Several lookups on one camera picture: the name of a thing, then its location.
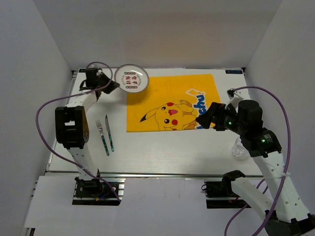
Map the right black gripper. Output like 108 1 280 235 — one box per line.
195 102 247 135

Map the round patterned plate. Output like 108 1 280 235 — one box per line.
114 64 150 93

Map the yellow pikachu cloth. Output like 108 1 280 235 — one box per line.
126 74 220 132

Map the clear plastic cup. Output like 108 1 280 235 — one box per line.
231 137 247 160

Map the knife with teal handle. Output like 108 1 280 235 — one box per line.
105 115 115 152

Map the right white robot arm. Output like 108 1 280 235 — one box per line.
196 89 315 236

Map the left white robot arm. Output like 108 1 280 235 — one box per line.
55 68 119 196

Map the right blue table label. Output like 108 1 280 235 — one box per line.
225 70 243 74

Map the fork with teal handle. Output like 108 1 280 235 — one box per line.
95 120 110 156

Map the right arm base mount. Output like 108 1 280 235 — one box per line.
201 181 246 209

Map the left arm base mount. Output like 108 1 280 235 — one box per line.
72 177 122 206

